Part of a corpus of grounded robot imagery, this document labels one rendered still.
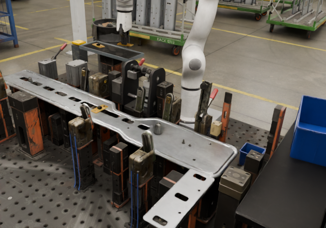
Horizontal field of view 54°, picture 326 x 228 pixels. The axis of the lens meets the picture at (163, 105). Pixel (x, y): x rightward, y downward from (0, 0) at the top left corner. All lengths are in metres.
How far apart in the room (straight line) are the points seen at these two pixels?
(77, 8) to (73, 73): 3.50
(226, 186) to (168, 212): 0.21
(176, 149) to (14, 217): 0.72
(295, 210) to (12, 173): 1.26
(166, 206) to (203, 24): 0.99
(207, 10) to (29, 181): 1.19
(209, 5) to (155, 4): 4.19
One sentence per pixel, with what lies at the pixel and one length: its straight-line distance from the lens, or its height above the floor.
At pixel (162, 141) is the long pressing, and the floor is 1.00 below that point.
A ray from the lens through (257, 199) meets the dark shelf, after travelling 1.06.
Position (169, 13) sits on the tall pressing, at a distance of 5.74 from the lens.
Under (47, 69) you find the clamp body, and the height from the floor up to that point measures 1.02.
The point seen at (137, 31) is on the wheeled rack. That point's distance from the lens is 5.74.
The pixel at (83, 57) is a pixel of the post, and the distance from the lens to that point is 2.03.
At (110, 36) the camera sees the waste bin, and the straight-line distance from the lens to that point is 4.24.
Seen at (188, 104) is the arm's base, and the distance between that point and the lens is 1.84.
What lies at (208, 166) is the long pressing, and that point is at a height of 1.00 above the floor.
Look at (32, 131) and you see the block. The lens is 1.73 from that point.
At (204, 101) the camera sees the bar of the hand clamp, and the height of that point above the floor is 1.13.
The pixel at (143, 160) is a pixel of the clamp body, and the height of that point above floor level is 1.03.
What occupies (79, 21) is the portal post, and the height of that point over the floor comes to 0.55.
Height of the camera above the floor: 1.73
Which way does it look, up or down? 28 degrees down
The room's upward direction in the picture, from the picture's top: 2 degrees clockwise
